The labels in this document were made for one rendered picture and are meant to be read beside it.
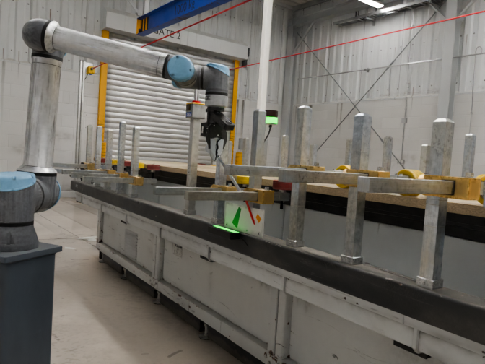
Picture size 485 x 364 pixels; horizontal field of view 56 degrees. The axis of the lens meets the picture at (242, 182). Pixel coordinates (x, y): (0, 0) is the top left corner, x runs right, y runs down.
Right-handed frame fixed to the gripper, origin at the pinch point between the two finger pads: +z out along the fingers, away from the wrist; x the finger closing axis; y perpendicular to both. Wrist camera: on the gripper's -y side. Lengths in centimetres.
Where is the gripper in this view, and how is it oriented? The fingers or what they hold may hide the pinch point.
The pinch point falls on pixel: (215, 158)
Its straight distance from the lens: 181.1
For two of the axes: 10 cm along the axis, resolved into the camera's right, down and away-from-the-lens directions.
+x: -8.3, -0.2, -5.6
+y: -5.6, -0.8, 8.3
